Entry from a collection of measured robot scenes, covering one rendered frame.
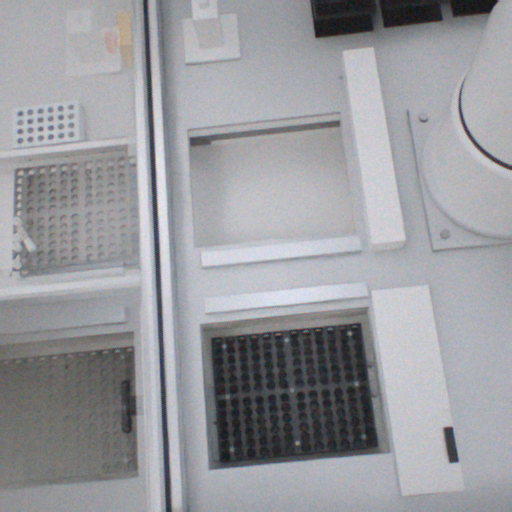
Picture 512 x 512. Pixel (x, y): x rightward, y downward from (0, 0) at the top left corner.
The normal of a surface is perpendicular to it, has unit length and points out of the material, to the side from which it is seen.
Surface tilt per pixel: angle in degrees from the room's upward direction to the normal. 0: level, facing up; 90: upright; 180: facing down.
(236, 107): 0
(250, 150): 0
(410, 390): 0
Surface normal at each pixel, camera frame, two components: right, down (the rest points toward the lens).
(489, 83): -0.98, 0.14
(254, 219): -0.07, -0.32
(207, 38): 0.09, 0.94
